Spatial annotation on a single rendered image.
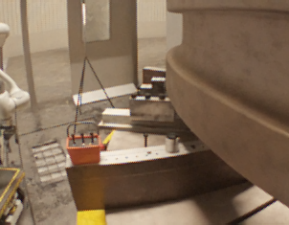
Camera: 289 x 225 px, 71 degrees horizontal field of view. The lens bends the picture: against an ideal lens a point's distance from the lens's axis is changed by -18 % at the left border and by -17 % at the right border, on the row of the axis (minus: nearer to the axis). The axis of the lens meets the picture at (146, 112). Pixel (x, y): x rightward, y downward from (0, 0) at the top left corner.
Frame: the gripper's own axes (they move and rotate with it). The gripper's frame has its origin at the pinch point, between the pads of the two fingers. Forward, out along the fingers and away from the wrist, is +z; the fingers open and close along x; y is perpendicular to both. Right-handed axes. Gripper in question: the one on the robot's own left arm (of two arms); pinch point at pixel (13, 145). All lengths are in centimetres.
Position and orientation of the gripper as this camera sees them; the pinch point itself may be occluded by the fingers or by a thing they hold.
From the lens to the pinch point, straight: 180.1
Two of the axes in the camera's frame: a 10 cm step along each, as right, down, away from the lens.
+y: 10.0, -0.3, 0.3
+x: -0.4, -3.8, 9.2
